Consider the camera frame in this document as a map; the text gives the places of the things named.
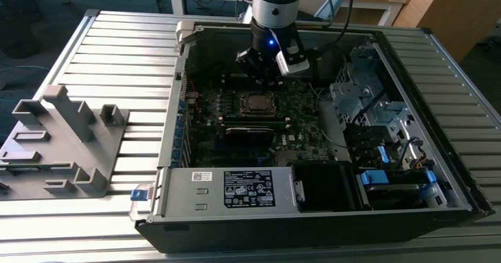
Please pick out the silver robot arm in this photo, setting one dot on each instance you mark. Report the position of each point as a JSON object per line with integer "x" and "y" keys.
{"x": 276, "y": 1}

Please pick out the grey case latch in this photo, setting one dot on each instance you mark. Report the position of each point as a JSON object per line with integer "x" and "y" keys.
{"x": 184, "y": 28}

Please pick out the metal disk bay cage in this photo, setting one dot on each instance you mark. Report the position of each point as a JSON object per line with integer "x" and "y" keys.
{"x": 364, "y": 69}

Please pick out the green motherboard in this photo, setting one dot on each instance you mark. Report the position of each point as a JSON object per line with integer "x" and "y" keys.
{"x": 309, "y": 128}

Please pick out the black graphics card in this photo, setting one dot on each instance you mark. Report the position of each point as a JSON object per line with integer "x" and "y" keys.
{"x": 251, "y": 139}

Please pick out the chipset heatsink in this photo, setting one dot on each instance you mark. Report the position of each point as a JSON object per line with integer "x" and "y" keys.
{"x": 287, "y": 157}

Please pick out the wooden cabinet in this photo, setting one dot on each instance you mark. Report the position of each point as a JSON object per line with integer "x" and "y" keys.
{"x": 449, "y": 10}

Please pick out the blue drive latch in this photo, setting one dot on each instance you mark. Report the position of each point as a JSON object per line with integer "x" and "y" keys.
{"x": 384, "y": 154}

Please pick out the black fan shroud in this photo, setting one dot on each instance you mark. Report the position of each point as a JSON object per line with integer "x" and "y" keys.
{"x": 324, "y": 186}

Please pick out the hard disk in blue carrier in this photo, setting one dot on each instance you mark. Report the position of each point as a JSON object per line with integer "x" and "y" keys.
{"x": 373, "y": 177}

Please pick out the grey power supply unit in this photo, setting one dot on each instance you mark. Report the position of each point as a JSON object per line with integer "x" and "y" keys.
{"x": 180, "y": 192}

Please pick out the grey parts rack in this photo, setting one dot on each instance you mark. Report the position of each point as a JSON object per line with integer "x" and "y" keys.
{"x": 71, "y": 134}

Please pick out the blue power supply latch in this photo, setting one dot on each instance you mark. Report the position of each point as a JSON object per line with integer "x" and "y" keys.
{"x": 139, "y": 195}

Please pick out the black PC case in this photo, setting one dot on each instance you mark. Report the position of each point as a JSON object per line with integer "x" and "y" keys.
{"x": 273, "y": 233}

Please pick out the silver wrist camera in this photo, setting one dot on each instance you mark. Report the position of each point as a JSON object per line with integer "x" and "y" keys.
{"x": 293, "y": 66}

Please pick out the metal cage bracket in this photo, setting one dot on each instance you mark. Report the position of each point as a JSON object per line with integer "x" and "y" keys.
{"x": 352, "y": 91}

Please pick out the silver bracket screw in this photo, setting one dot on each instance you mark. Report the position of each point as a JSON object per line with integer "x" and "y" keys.
{"x": 365, "y": 91}

